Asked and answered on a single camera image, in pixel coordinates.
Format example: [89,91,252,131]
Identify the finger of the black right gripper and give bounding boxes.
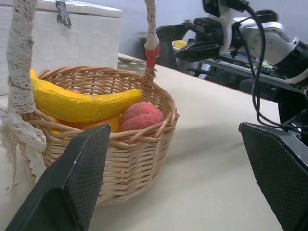
[155,23,191,34]
[175,41,221,62]

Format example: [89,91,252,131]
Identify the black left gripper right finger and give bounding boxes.
[238,122,308,231]

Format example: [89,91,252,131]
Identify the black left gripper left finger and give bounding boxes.
[4,123,112,231]

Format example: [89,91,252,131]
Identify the dark background desk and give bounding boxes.
[138,36,305,97]

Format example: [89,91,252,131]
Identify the orange fruit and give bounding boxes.
[56,114,122,133]

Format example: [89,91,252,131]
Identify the yellow banana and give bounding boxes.
[29,69,143,123]

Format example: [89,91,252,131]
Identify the pink red peach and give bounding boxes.
[119,101,165,136]

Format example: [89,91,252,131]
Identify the white woven storage box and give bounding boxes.
[0,0,124,96]

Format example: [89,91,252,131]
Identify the metal box latch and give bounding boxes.
[55,0,72,29]

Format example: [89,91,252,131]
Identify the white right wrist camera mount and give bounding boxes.
[202,0,250,54]

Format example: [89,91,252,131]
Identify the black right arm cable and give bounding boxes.
[237,0,289,128]

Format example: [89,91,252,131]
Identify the wicker basket with lace handle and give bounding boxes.
[0,0,180,208]

